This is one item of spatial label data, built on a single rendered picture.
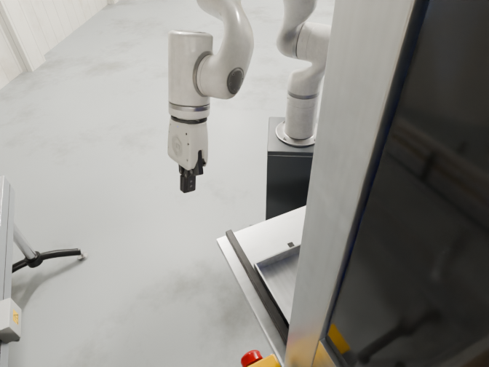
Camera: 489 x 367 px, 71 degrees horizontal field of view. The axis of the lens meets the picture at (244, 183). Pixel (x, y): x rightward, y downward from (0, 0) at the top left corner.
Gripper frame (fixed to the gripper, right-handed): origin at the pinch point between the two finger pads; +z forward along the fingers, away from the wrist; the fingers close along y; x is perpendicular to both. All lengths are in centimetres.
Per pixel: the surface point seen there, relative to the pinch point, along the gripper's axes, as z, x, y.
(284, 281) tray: 24.4, 18.3, 17.8
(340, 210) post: -21, -12, 47
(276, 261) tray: 22.5, 20.3, 12.3
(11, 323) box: 66, -39, -49
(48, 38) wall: 15, 65, -459
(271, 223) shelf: 19.3, 27.8, 1.1
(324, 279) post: -10.7, -9.6, 45.4
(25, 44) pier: 17, 30, -405
